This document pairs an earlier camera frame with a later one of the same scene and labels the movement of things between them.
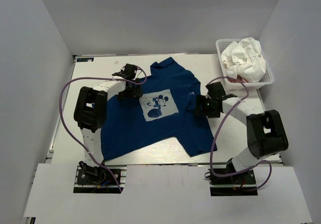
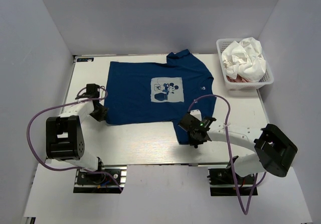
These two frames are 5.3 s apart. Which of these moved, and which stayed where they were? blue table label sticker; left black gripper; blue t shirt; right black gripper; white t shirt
Moved: left black gripper; blue t shirt; right black gripper
Stayed: blue table label sticker; white t shirt
